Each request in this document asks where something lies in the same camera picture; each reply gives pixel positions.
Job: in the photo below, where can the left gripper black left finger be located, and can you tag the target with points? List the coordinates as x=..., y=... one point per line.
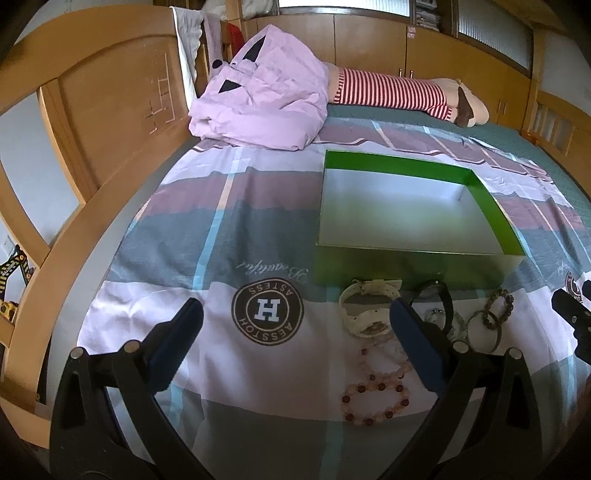
x=86, y=441

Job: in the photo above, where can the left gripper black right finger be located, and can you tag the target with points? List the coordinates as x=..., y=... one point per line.
x=505, y=439

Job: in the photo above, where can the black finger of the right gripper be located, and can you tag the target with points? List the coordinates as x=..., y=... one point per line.
x=578, y=317

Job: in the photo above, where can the dark metal bangle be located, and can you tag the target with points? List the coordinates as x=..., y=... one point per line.
x=484, y=332

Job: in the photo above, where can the plaid bed sheet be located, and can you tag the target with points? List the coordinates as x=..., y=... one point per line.
x=257, y=396

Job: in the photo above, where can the green cardboard box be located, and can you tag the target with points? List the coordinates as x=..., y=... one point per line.
x=395, y=218

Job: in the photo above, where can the striped plush doll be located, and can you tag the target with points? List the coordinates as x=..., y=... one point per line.
x=441, y=98

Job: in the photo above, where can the wooden headboard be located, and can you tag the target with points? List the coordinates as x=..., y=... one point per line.
x=110, y=90

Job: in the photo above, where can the pink folded quilt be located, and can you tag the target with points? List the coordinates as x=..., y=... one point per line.
x=273, y=94

